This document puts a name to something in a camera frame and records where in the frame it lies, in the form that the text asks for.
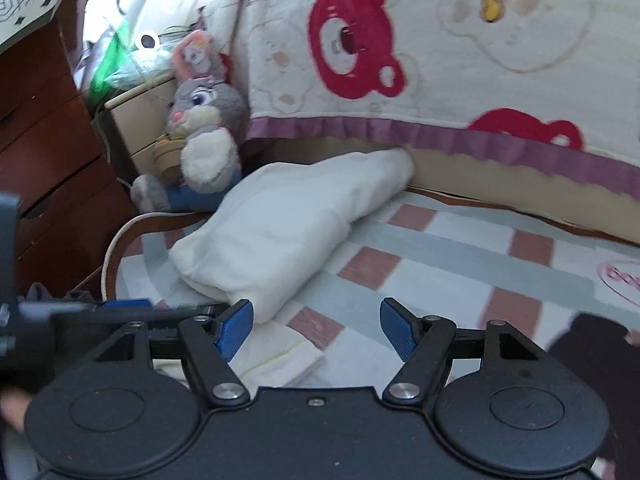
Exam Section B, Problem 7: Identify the beige nightstand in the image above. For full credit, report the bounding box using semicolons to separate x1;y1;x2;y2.
104;72;182;182

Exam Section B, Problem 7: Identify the green plastic bag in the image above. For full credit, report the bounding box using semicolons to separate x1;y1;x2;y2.
87;20;176;103

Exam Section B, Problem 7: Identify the white cable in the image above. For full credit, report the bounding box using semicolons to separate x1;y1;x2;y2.
97;110;212;306

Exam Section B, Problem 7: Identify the bear print blanket purple frill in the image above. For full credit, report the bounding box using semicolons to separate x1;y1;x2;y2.
205;0;640;198

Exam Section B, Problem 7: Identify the checked bed sheet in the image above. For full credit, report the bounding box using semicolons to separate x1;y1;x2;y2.
115;185;640;391

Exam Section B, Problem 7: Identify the person's left hand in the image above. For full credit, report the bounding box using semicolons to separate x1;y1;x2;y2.
0;389;29;434

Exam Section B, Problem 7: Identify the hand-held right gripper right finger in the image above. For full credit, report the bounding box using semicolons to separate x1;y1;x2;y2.
379;297;542;404

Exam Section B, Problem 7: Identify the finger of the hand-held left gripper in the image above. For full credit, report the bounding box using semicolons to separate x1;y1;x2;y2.
20;298;236;331

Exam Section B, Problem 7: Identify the white garment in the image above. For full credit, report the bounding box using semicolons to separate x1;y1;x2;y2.
169;149;416;323

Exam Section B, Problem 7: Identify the beige bed headboard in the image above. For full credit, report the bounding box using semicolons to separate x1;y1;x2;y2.
245;135;640;247

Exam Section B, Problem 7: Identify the grey plush rabbit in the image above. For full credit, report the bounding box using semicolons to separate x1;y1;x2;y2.
131;30;251;213

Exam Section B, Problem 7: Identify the red-brown wooden dresser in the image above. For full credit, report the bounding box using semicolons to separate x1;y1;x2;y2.
0;0;137;306

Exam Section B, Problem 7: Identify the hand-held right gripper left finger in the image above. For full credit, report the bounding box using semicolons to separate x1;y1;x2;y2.
95;298;255;407

